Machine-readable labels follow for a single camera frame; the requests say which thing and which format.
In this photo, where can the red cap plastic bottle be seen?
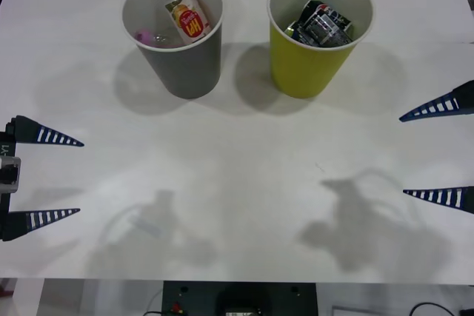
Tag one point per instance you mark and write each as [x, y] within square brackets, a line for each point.
[189, 21]

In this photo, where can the yellow-green plastic bin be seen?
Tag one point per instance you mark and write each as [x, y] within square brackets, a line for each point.
[307, 72]

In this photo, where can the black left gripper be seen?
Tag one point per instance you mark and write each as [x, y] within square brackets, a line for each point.
[8, 146]

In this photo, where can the black can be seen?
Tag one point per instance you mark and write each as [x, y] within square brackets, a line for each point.
[322, 6]

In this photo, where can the grey plastic bin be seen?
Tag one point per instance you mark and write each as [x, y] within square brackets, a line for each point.
[185, 72]

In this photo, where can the pink cap clear bottle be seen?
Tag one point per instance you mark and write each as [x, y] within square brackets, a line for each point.
[142, 36]

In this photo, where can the black robot torso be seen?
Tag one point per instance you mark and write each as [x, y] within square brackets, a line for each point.
[200, 297]

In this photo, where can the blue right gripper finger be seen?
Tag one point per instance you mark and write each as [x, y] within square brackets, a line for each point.
[457, 103]
[453, 197]

